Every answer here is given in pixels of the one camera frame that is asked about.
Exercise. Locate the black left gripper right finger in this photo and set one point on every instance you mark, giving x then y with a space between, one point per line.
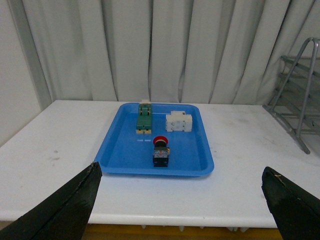
296 212

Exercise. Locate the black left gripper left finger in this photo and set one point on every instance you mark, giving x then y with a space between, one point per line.
63 215

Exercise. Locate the red emergency stop button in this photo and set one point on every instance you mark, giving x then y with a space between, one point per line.
161 152

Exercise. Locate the silver mesh tiered rack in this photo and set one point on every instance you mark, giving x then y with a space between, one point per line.
296 100

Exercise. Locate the blue plastic tray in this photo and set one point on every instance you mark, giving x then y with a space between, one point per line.
123 151

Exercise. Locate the white circuit breaker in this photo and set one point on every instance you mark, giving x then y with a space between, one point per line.
178 121

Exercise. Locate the white curtain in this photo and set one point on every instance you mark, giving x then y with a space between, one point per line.
175 51

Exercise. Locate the green knife switch block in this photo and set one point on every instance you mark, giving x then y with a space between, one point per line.
144 117

